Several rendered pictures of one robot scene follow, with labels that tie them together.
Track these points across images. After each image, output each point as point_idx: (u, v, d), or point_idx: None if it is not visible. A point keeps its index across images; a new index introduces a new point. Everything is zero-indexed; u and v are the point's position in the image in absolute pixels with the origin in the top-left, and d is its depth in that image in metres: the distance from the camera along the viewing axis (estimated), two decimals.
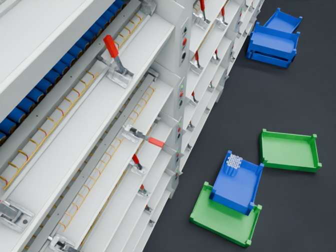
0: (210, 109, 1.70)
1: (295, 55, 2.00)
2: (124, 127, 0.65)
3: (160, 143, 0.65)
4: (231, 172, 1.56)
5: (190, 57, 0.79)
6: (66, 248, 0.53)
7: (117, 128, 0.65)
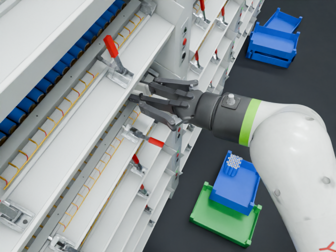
0: None
1: (295, 55, 2.00)
2: (124, 127, 0.65)
3: (160, 143, 0.65)
4: (231, 172, 1.56)
5: (190, 57, 0.79)
6: (66, 248, 0.53)
7: (117, 128, 0.65)
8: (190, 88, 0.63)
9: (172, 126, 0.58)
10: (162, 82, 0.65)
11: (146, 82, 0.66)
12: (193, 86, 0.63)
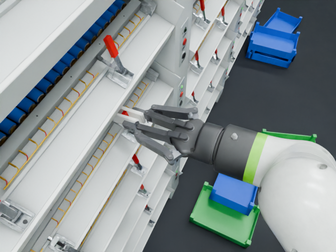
0: (210, 109, 1.70)
1: (295, 55, 2.00)
2: (117, 123, 0.65)
3: (127, 114, 0.61)
4: None
5: (190, 57, 0.79)
6: (66, 248, 0.53)
7: (110, 123, 0.64)
8: (172, 152, 0.55)
9: (197, 112, 0.60)
10: None
11: (132, 130, 0.60)
12: (172, 156, 0.55)
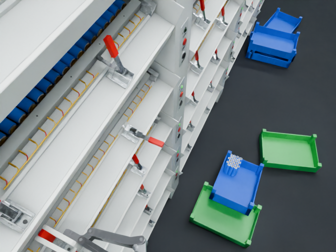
0: (210, 109, 1.70)
1: (295, 55, 2.00)
2: (124, 127, 0.65)
3: (160, 142, 0.65)
4: (231, 172, 1.56)
5: (190, 57, 0.79)
6: (60, 245, 0.53)
7: (112, 124, 0.64)
8: None
9: (146, 239, 0.47)
10: None
11: None
12: None
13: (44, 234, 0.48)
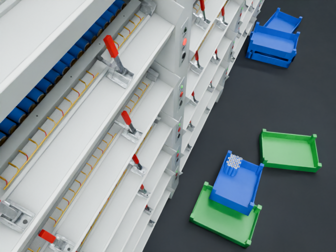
0: (210, 109, 1.70)
1: (295, 55, 2.00)
2: (117, 123, 0.65)
3: (127, 114, 0.61)
4: (231, 172, 1.56)
5: (190, 57, 0.79)
6: (60, 245, 0.53)
7: (110, 123, 0.64)
8: None
9: None
10: None
11: None
12: None
13: (44, 234, 0.48)
